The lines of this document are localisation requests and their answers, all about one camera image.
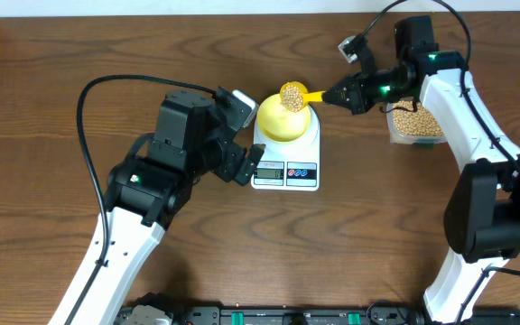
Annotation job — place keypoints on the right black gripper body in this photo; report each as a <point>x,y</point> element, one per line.
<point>366,92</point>

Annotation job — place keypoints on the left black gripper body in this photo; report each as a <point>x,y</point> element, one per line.
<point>231,157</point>

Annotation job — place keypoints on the yellow plastic measuring scoop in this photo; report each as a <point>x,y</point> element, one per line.
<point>308,97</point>

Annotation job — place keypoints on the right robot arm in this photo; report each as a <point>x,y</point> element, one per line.
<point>482,219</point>

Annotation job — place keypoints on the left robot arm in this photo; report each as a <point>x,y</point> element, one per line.
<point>194,135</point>

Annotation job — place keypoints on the white digital kitchen scale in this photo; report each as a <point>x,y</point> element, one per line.
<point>291,165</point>

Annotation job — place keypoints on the pale yellow bowl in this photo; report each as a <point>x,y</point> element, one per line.
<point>279,123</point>

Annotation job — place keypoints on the soybeans in scoop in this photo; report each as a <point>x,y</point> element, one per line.
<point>292,99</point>

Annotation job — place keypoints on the soybeans pile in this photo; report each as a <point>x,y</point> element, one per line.
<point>417,123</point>

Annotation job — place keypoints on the clear plastic container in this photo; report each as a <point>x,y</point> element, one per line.
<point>397,138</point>

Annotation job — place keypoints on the green tape label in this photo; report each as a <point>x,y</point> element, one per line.
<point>424,145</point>

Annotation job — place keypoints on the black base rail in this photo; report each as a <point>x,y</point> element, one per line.
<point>148,315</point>

